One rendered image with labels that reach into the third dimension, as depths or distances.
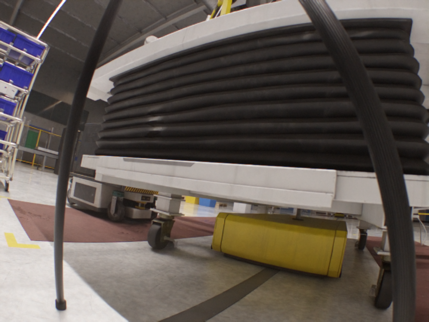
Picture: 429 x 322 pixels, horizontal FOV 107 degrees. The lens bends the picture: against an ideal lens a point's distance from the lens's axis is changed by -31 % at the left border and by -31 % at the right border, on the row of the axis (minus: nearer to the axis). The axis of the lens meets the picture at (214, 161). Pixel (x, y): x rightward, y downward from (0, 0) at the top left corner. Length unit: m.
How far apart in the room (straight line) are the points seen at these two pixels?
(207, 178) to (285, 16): 0.41
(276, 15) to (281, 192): 0.41
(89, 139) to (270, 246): 1.88
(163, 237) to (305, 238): 0.77
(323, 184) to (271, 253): 0.93
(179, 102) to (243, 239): 0.90
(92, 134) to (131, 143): 1.64
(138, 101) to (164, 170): 0.33
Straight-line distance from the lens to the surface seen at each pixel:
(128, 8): 14.61
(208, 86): 0.59
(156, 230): 1.29
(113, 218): 1.97
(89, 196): 2.08
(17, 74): 2.84
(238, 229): 1.32
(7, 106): 2.60
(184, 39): 0.71
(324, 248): 1.20
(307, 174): 0.37
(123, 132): 0.79
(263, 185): 0.38
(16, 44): 2.94
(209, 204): 7.33
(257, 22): 0.59
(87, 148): 2.35
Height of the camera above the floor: 0.36
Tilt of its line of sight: 9 degrees up
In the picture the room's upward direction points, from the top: 9 degrees clockwise
